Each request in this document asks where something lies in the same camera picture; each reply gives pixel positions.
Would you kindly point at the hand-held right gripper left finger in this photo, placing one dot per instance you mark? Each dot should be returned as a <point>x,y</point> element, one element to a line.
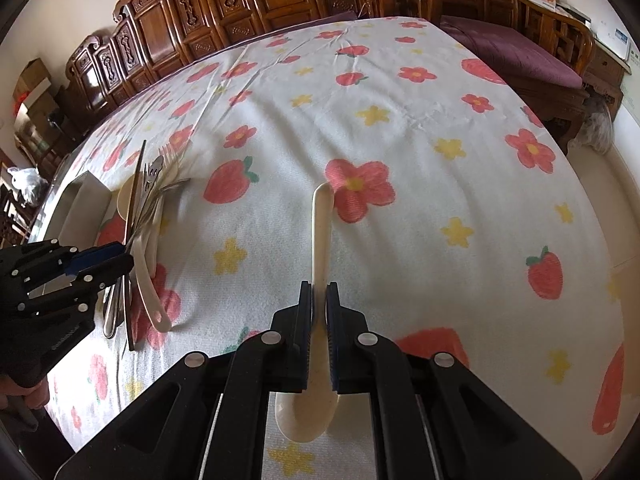
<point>304,340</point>

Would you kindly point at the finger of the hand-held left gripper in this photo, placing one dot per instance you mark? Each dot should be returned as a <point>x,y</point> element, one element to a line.
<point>111,270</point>
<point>95,256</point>

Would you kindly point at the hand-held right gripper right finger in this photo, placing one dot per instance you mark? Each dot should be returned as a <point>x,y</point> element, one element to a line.
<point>334,340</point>

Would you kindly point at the cream plastic spoon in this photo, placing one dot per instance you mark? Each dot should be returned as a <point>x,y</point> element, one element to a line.
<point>320,235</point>
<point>150,285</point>

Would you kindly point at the metal tray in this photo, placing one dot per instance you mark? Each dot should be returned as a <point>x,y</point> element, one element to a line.
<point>85,205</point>

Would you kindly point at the wooden chopstick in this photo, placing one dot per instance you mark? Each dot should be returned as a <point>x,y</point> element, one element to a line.
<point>136,210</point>

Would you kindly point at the pile of mixed cutlery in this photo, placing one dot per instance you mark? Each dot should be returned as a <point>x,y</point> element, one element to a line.
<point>156,167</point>

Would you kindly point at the person's left hand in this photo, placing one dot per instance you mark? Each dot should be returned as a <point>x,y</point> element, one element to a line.
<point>25,397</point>

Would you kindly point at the dark wooden chair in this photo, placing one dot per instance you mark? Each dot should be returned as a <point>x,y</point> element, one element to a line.
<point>12,215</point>

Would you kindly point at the white plastic bag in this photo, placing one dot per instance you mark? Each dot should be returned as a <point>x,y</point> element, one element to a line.
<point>25,185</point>

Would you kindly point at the floral tablecloth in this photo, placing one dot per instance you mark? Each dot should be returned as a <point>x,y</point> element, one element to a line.
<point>400,210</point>

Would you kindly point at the cardboard boxes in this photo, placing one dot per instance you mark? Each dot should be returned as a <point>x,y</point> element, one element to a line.
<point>37,90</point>

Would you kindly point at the long carved wooden bench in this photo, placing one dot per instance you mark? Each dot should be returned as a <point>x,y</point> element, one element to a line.
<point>200,15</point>

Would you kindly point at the long purple bench cushion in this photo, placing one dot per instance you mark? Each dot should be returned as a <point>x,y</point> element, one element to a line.
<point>342,14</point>

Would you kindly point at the clear plastic bag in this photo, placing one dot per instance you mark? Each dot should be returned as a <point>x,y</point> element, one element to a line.
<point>597,127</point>

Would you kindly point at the purple seat cushion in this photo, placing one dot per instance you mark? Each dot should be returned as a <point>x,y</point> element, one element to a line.
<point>510,50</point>

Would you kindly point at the wooden side table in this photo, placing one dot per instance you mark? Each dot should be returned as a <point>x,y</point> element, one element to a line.
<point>605,77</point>

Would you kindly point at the stack of papers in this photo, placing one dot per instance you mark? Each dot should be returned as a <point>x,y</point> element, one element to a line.
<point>572,14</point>

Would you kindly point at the white box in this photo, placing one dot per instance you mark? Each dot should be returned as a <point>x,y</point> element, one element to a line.
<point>614,40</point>

